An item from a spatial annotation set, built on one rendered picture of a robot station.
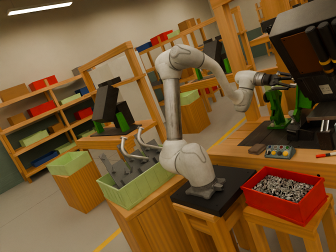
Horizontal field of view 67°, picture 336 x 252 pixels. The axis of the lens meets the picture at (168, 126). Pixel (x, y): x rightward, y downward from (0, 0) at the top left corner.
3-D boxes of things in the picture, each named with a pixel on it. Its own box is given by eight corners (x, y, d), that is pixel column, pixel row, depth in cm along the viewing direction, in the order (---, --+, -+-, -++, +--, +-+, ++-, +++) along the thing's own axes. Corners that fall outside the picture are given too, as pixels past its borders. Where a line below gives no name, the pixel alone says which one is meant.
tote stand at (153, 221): (167, 303, 188) (125, 218, 168) (139, 266, 233) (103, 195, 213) (230, 245, 218) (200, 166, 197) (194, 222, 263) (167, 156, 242)
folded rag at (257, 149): (258, 146, 168) (256, 142, 168) (268, 148, 161) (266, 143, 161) (248, 153, 164) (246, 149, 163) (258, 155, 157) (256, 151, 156)
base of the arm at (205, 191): (214, 201, 132) (210, 192, 131) (184, 194, 149) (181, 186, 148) (232, 181, 143) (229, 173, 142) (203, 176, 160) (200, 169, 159)
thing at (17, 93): (124, 129, 805) (93, 59, 746) (30, 184, 620) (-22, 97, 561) (115, 129, 845) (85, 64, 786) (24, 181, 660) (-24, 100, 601)
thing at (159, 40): (214, 102, 690) (186, 19, 631) (156, 111, 875) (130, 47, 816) (224, 95, 723) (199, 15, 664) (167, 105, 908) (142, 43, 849)
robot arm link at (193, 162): (202, 190, 136) (189, 154, 130) (181, 183, 150) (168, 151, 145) (221, 173, 144) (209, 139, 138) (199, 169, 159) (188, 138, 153)
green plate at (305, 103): (309, 118, 144) (312, 82, 135) (294, 115, 150) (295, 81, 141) (316, 109, 151) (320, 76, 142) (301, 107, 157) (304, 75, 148)
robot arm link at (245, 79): (262, 73, 175) (257, 91, 176) (241, 71, 186) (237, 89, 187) (255, 69, 167) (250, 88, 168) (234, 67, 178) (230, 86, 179)
